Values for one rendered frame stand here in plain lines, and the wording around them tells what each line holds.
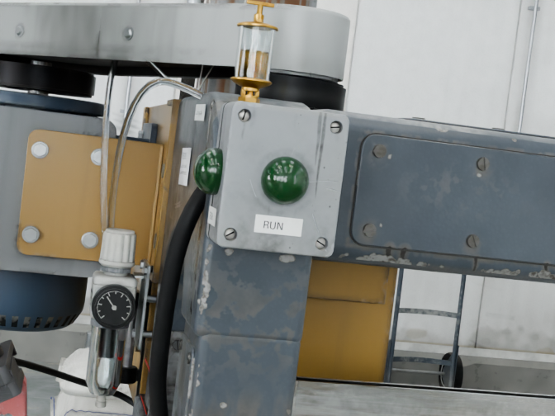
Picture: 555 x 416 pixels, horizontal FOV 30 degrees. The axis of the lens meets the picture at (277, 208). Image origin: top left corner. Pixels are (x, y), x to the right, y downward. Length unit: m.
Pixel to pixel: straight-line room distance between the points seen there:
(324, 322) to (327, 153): 0.39
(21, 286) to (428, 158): 0.52
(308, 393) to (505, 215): 0.25
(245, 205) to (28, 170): 0.45
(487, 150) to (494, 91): 5.65
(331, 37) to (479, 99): 5.54
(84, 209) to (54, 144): 0.07
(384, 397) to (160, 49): 0.35
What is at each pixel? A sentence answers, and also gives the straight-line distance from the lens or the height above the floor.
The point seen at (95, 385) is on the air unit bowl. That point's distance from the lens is 0.91.
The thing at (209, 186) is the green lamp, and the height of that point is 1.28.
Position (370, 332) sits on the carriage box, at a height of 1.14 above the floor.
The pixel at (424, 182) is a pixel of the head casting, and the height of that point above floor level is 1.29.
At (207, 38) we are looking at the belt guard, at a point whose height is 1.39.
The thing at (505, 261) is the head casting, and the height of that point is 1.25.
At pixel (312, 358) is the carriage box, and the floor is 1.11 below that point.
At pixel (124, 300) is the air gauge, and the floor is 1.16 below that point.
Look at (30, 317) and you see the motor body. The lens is 1.11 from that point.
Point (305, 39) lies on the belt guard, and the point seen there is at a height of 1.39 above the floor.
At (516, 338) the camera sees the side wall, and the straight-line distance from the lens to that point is 6.58.
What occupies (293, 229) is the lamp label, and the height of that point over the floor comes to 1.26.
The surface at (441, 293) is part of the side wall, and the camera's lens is 6.34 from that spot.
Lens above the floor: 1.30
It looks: 3 degrees down
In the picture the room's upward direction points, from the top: 7 degrees clockwise
